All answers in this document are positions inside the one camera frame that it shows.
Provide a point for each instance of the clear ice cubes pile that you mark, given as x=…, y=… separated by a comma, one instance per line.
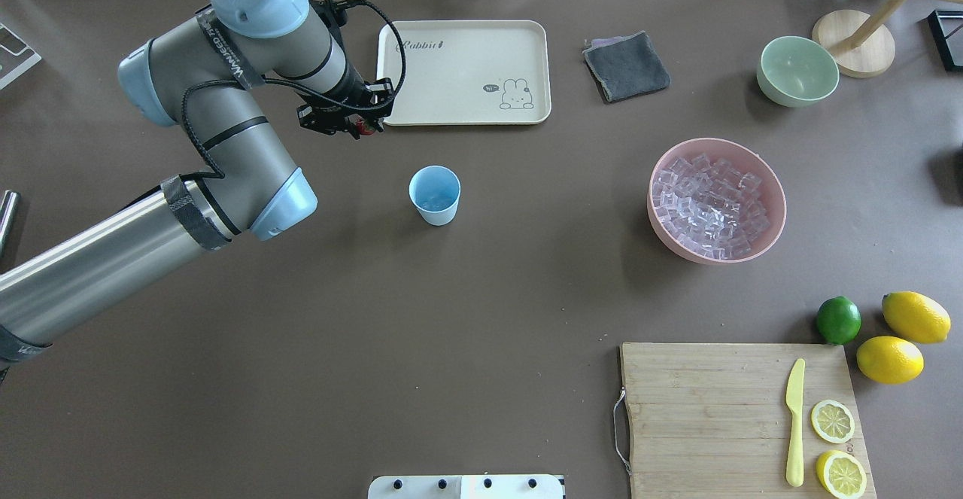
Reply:
x=709, y=207

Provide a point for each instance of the cream rabbit tray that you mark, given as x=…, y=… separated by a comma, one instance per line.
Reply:
x=466, y=72

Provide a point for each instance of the grey folded cloth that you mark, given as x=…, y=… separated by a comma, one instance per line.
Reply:
x=626, y=66

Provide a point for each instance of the pale green bowl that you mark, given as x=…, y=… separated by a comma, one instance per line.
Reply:
x=795, y=72

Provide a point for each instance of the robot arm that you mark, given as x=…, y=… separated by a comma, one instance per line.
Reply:
x=198, y=78

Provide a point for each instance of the lemon half upper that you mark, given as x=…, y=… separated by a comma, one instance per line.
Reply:
x=841, y=475

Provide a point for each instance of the steel muddler black cap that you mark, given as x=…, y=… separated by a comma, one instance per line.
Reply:
x=9, y=207

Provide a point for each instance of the red strawberry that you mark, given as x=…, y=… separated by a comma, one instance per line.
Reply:
x=365, y=127

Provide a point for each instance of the pink bowl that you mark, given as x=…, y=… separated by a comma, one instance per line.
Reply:
x=743, y=159

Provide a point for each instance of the light blue cup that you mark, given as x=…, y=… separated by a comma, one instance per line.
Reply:
x=435, y=192

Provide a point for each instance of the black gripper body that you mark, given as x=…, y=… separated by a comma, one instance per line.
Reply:
x=354, y=93

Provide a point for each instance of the wooden cutting board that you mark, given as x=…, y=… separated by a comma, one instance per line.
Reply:
x=708, y=419

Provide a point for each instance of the yellow plastic knife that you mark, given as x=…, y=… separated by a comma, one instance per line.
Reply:
x=794, y=400

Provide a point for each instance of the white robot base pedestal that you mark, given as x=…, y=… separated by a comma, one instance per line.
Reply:
x=537, y=485

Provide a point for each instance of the whole yellow lemon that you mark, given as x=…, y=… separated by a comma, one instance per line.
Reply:
x=916, y=317
x=890, y=360

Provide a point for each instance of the lemon half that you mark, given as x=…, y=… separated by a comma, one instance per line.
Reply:
x=833, y=421
x=841, y=475

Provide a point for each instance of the wooden stand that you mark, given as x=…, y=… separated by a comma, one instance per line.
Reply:
x=860, y=43

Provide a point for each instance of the whole yellow lemon inner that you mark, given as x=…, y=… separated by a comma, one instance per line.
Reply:
x=890, y=360

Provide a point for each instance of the whole yellow lemon outer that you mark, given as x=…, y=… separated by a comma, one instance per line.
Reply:
x=916, y=317

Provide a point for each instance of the lemon half lower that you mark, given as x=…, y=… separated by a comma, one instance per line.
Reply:
x=833, y=421

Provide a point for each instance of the green lime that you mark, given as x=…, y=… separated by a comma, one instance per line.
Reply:
x=838, y=320

